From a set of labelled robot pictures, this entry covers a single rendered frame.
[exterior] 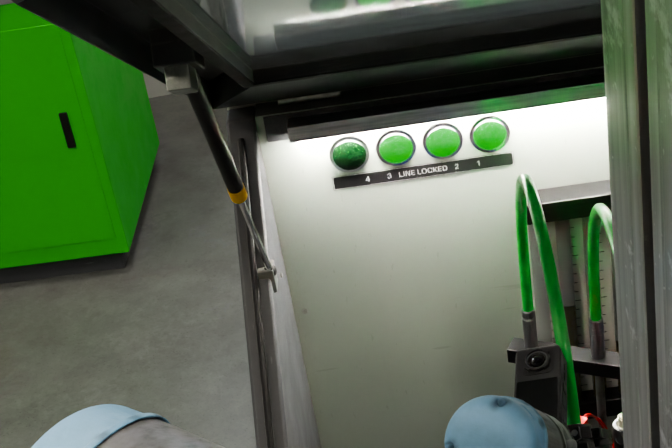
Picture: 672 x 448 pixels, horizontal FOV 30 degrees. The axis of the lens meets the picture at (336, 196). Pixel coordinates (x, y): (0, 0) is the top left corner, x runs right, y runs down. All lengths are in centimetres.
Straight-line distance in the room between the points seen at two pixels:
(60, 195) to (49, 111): 29
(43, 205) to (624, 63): 384
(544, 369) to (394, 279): 53
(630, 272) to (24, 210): 384
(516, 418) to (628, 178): 67
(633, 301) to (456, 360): 144
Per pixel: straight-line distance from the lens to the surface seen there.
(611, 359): 166
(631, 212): 34
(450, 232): 167
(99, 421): 72
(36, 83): 393
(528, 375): 122
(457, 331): 176
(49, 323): 407
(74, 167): 403
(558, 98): 157
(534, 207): 134
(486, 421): 100
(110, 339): 391
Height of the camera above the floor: 210
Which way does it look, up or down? 29 degrees down
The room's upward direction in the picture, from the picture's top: 10 degrees counter-clockwise
